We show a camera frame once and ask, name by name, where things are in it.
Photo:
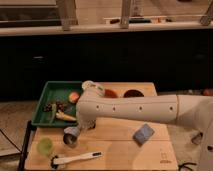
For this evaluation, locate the wooden block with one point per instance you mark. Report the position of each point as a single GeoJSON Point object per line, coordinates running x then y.
{"type": "Point", "coordinates": [92, 126]}

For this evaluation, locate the toy peach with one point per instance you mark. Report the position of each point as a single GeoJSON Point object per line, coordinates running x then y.
{"type": "Point", "coordinates": [73, 97]}

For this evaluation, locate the small metal cup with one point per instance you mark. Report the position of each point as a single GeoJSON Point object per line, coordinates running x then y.
{"type": "Point", "coordinates": [70, 140]}

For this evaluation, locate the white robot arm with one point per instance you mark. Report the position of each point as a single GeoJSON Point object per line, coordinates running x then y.
{"type": "Point", "coordinates": [191, 111]}

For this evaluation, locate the orange bowl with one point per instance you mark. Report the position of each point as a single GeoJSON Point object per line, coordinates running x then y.
{"type": "Point", "coordinates": [110, 93]}

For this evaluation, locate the toy corn banana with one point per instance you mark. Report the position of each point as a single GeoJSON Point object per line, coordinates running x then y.
{"type": "Point", "coordinates": [65, 117]}

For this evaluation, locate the green plastic tray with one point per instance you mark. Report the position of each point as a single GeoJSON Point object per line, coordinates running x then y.
{"type": "Point", "coordinates": [56, 91]}

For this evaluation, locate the toy grapes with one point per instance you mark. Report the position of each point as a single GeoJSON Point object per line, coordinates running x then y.
{"type": "Point", "coordinates": [60, 106]}

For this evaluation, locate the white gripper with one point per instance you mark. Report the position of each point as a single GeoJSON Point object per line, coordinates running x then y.
{"type": "Point", "coordinates": [84, 124]}

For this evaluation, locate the blue sponge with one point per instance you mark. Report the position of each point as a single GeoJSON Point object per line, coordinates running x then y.
{"type": "Point", "coordinates": [143, 134]}

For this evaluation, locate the dark purple bowl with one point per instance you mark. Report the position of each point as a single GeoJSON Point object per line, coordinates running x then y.
{"type": "Point", "coordinates": [133, 93]}

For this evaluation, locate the green plastic cup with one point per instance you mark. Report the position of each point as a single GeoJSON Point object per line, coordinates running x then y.
{"type": "Point", "coordinates": [45, 146]}

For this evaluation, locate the white handled brush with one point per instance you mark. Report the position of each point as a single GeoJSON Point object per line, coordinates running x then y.
{"type": "Point", "coordinates": [56, 160]}

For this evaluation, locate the green toy pepper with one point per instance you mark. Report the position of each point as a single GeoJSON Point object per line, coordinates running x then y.
{"type": "Point", "coordinates": [53, 112]}

